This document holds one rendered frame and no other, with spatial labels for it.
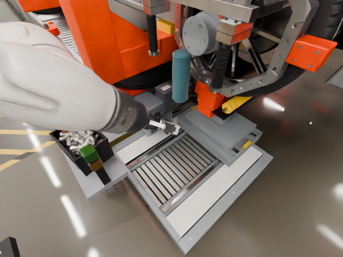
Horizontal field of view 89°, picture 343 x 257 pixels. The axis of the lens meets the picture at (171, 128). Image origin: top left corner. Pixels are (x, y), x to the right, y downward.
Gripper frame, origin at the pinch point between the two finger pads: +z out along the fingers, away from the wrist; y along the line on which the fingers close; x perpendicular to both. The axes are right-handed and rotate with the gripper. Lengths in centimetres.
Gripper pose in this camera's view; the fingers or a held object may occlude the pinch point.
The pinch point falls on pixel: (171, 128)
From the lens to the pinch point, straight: 54.0
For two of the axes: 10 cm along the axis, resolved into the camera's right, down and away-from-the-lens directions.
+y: 8.1, 2.6, -5.3
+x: 3.1, -9.5, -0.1
